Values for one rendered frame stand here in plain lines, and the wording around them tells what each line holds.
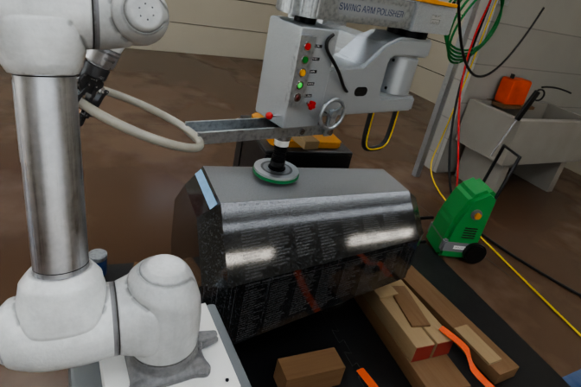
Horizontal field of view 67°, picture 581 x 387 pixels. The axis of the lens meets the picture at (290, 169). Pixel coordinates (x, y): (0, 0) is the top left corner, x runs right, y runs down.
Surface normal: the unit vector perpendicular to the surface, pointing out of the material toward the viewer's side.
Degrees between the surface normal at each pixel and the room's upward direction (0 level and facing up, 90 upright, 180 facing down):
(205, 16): 90
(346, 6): 90
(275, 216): 45
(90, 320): 65
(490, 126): 90
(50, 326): 74
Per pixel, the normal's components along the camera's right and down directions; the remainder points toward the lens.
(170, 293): 0.45, -0.08
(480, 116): -0.88, 0.04
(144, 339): 0.36, 0.42
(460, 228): 0.10, 0.44
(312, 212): 0.42, -0.31
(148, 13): 0.57, 0.22
